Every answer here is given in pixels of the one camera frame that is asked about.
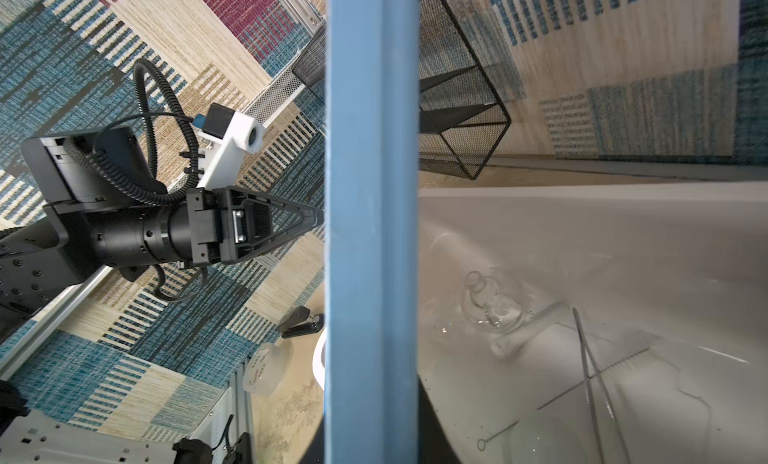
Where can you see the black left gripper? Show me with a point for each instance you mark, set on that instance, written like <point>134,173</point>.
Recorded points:
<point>226,225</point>

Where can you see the white ceramic mortar bowl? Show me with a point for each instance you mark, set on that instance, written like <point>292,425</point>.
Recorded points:
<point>318,360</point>

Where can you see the blue plastic bin lid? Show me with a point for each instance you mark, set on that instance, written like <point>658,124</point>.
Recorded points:
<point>372,91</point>

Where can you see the glass flask with stopper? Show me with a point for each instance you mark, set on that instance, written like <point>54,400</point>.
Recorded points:
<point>495,301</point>

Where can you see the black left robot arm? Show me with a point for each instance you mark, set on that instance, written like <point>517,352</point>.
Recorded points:
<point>105,205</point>

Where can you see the black stapler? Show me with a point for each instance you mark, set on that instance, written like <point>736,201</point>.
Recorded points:
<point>300,322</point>

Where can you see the clear tape roll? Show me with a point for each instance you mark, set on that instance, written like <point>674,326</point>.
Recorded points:
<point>267,367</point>

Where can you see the white plastic storage bin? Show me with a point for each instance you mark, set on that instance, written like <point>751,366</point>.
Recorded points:
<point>663,355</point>

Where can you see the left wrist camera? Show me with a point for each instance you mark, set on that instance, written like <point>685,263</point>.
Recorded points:
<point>234,136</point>

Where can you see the black wire shelf rack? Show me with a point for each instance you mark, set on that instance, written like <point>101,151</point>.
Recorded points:
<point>462,116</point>

